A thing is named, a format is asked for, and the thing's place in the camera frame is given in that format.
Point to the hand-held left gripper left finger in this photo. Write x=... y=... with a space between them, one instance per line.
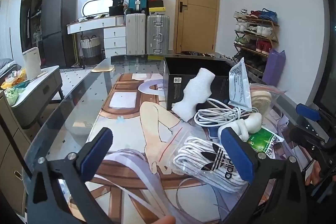
x=95 y=153

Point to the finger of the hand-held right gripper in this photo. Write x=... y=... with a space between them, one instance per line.
x=308 y=111
x=302 y=136

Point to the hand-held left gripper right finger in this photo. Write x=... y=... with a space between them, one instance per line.
x=237 y=155

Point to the green packet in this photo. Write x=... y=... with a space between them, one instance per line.
x=263 y=141

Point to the bagged white striped socks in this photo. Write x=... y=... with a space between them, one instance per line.
x=207 y=161

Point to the zip bag with beige cloth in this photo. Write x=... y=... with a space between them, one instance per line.
x=262 y=98

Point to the white foam piece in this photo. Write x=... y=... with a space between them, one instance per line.
x=193 y=96

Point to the black cardboard box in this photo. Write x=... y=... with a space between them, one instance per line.
x=178 y=77

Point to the person's right hand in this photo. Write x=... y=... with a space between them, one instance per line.
x=313 y=172

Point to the person's left hand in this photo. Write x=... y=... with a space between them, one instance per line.
x=163 y=220

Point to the dark blue object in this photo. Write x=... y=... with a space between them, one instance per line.
x=214 y=132

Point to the white plush toy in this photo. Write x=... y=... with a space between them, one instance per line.
x=249 y=124

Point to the printed desk mat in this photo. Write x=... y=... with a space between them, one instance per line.
x=126 y=119

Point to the purple bag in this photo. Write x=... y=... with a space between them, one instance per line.
x=274 y=69

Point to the white printed pouch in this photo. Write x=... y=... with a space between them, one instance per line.
x=240 y=87

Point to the patterned floor rug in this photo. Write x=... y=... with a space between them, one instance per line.
x=76 y=79

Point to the grey side table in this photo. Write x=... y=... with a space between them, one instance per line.
x=39 y=92

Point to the oval wooden board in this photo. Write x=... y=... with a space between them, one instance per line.
x=102 y=68

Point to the green plastic bag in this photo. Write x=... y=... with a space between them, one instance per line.
x=12 y=95

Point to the gold metal shoe rack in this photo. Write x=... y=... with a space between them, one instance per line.
x=260 y=21

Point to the woven laundry basket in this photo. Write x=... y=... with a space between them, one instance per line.
x=90 y=50

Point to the yellow snack bag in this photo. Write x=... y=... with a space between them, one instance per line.
x=13 y=82

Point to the white appliance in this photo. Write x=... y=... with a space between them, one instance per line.
x=32 y=64

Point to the white dressing table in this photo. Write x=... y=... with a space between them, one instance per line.
x=114 y=40

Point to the white suitcase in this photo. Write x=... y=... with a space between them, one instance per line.
x=135 y=35

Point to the silver suitcase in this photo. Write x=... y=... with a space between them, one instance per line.
x=157 y=35

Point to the dark refrigerator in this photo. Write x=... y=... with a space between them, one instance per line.
x=57 y=24

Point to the black bag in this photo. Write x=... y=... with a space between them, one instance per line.
x=116 y=10

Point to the wooden door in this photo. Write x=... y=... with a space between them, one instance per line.
x=197 y=16

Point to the oval mirror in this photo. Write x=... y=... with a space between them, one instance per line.
x=95 y=6

